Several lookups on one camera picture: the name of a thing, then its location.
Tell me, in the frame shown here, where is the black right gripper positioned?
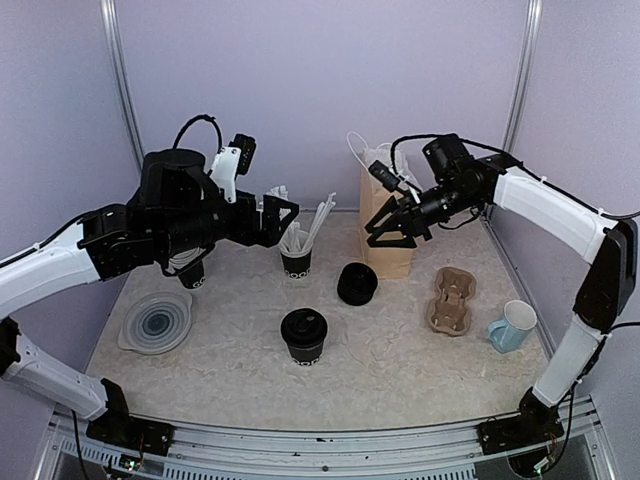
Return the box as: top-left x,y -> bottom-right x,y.
366,178 -> 481,247

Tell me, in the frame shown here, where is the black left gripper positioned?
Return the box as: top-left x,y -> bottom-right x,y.
158,189 -> 299,258

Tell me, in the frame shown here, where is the brown paper takeout bag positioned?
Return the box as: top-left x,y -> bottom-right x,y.
346,131 -> 414,280

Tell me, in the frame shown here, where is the black plastic cup lid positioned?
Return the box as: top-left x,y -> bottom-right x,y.
280,308 -> 328,348

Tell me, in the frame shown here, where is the black paper coffee cup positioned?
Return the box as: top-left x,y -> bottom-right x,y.
287,343 -> 324,366

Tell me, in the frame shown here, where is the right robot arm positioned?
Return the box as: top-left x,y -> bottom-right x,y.
359,148 -> 639,426

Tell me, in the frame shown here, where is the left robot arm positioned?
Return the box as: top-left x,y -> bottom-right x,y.
1,146 -> 299,445

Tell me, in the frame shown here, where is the black cup holding straws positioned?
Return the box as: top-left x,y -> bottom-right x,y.
280,249 -> 312,279

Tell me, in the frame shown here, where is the stack of black lids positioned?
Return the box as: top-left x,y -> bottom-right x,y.
337,262 -> 378,306

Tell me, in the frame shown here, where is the stack of paper cups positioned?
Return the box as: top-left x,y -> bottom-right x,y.
169,248 -> 206,289

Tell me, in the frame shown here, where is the cardboard cup carrier tray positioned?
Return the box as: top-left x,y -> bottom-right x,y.
425,267 -> 477,337

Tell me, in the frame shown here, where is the light blue ceramic mug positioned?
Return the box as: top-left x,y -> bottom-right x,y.
487,300 -> 537,354

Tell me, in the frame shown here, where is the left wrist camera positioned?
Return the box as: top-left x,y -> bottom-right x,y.
206,133 -> 257,204

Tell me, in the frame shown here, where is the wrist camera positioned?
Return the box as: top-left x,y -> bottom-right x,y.
368,133 -> 476,194
206,133 -> 257,204

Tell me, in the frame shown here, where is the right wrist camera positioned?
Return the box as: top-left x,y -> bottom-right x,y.
368,133 -> 476,194

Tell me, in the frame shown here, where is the aluminium front rail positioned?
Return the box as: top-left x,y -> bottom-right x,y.
29,397 -> 620,479

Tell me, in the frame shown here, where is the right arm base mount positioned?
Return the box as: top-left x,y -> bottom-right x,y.
476,388 -> 564,455

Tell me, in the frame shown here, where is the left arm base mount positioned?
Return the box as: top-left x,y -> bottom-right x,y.
86,378 -> 175,457

